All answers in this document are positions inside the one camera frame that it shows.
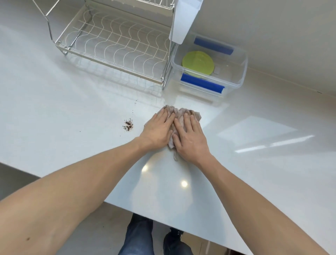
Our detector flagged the person's right hand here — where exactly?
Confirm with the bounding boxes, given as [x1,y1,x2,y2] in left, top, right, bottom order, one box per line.
[172,112,213,168]

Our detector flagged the person's left hand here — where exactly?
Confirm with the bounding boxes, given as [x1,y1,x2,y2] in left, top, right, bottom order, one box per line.
[139,107,176,152]

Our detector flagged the pinkish grey cleaning cloth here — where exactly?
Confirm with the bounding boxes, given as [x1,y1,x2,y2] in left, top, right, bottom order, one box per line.
[159,105,202,161]

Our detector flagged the clear plastic container blue handles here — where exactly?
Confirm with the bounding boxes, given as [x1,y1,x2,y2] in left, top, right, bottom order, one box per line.
[171,31,248,98]

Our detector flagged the person's left forearm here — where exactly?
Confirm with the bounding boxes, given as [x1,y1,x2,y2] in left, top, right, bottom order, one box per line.
[0,136,147,255]

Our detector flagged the person's right forearm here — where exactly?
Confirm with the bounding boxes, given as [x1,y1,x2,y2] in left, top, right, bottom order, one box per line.
[199,155,329,255]

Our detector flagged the person's right black sneaker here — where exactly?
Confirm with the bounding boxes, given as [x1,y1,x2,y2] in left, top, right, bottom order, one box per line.
[168,227,184,238]

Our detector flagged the person's blue jeans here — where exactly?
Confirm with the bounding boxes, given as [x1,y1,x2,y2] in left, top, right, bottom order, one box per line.
[118,213,194,255]

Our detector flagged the dark crumbs pile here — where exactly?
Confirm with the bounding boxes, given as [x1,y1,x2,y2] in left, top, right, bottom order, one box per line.
[122,99,138,132]

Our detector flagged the white plastic utensil holder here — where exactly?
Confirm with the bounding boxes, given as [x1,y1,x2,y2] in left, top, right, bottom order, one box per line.
[169,0,204,44]

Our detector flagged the silver wire dish rack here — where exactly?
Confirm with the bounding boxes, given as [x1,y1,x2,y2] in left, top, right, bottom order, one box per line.
[32,0,177,90]

